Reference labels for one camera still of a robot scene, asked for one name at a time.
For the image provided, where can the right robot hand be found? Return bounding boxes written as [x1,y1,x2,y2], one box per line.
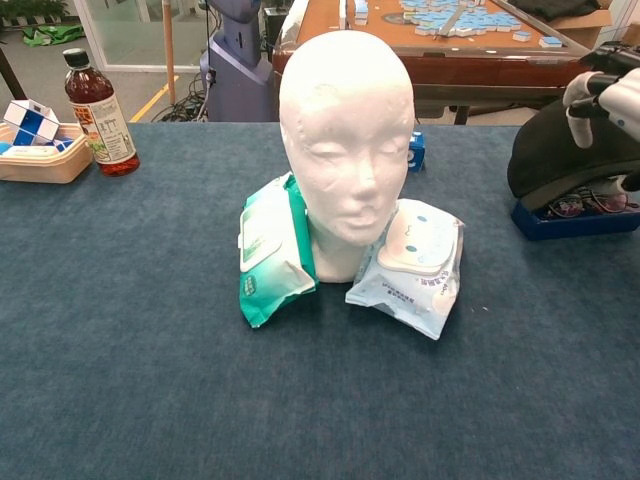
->
[562,42,640,192]

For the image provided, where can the black baseball cap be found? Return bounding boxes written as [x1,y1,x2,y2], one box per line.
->
[506,97,640,201]

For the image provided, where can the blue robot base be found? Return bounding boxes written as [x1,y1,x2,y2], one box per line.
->
[199,0,277,124]

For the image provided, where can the white foam mannequin head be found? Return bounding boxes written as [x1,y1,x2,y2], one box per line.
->
[278,32,416,284]

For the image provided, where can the open cardboard box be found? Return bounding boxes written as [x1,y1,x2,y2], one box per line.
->
[553,8,615,50]

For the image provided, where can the thin-framed eyeglasses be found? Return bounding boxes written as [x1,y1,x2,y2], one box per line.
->
[542,183,632,220]

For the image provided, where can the black cloth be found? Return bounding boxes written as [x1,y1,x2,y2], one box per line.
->
[508,0,601,22]

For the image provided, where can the blue glasses case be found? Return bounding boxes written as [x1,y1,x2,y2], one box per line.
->
[510,192,640,242]

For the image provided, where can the brown mahjong table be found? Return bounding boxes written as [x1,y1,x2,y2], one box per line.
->
[271,0,604,126]

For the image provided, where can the blue toothpaste box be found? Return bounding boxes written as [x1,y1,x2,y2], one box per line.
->
[408,131,427,173]

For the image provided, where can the light blue wet wipes pack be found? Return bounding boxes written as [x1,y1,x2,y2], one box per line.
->
[344,198,466,342]

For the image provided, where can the green wet wipes pack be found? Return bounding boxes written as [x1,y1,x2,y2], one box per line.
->
[234,172,320,330]

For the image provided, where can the wooden pole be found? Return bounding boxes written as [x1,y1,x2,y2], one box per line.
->
[161,0,178,106]

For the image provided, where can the brown drink bottle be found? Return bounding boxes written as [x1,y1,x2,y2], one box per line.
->
[62,48,141,178]

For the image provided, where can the blue table cloth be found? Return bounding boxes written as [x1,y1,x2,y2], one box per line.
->
[0,121,640,480]

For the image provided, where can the green fabric heap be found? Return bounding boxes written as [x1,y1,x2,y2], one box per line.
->
[21,23,86,49]

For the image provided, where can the beige plastic tray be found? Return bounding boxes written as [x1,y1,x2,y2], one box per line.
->
[0,122,95,185]

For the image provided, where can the blue white snake cube toy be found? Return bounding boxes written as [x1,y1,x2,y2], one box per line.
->
[2,98,75,152]

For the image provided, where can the flat white box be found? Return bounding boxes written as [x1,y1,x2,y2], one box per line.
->
[0,144,62,159]

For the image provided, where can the tangled black cable bundle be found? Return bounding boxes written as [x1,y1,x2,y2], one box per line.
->
[149,87,209,124]

